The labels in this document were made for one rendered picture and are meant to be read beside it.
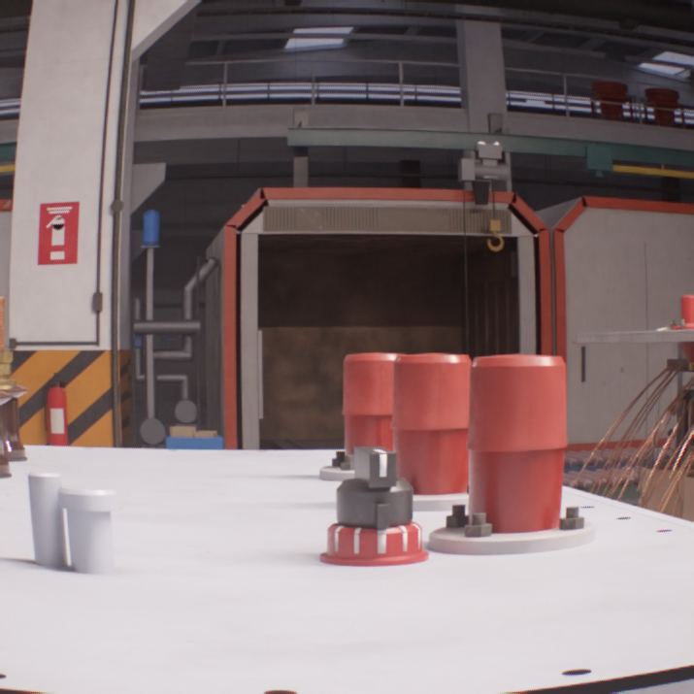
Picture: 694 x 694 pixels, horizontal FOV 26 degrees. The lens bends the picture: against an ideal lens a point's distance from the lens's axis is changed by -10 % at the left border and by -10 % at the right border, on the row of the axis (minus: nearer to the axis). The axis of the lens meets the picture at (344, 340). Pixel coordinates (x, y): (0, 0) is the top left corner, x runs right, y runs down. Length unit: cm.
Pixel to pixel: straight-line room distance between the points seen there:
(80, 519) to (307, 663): 30
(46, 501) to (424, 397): 52
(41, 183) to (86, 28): 131
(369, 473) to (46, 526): 22
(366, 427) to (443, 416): 34
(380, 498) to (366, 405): 71
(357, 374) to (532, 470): 67
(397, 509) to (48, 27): 1100
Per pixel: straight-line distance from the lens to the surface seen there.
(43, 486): 98
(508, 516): 109
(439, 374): 141
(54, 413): 1151
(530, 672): 65
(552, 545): 107
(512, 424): 109
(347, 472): 172
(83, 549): 96
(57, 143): 1177
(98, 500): 95
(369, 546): 103
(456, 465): 142
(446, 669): 67
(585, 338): 464
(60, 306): 1166
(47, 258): 1168
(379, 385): 173
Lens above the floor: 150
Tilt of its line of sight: level
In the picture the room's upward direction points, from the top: straight up
